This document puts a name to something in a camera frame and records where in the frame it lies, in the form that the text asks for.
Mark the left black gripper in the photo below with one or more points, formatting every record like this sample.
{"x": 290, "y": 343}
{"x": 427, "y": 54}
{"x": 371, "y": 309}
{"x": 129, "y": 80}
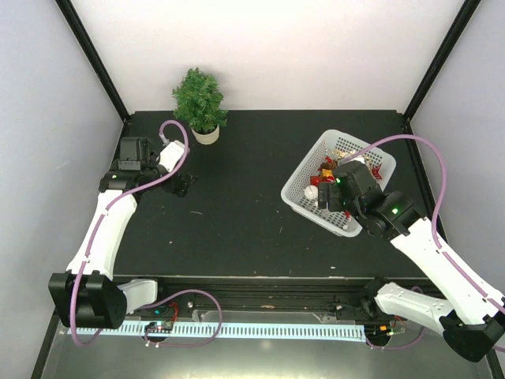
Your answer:
{"x": 172, "y": 188}

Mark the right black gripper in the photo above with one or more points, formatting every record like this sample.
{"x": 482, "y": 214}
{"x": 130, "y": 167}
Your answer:
{"x": 332, "y": 203}

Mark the white perforated plastic basket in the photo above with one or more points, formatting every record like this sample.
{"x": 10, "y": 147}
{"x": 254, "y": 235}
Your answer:
{"x": 346, "y": 160}

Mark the small green christmas tree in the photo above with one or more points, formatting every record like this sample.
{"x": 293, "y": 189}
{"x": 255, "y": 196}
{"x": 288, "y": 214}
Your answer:
{"x": 198, "y": 102}

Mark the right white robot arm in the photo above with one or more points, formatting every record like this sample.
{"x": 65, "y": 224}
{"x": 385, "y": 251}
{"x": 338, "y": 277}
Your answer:
{"x": 470, "y": 315}

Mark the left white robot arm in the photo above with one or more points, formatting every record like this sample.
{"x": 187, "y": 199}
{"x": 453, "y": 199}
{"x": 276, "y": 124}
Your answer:
{"x": 85, "y": 295}

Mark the white ball ornament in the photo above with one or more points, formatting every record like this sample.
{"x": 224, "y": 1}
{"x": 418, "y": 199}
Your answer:
{"x": 311, "y": 192}

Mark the red gift box ornament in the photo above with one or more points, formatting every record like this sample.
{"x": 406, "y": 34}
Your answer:
{"x": 316, "y": 180}

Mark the red star ornament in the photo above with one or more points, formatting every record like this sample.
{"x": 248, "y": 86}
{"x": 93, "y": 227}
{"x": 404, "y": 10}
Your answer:
{"x": 375, "y": 171}

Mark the right circuit board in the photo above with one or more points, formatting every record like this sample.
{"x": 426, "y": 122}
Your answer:
{"x": 383, "y": 330}

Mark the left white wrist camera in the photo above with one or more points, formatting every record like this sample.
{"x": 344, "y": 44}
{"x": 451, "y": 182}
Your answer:
{"x": 171, "y": 155}

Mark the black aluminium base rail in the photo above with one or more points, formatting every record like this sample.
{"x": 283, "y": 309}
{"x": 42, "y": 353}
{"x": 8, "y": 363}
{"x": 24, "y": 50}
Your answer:
{"x": 275, "y": 294}

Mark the white slotted cable duct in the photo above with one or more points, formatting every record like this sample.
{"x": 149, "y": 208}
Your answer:
{"x": 234, "y": 330}

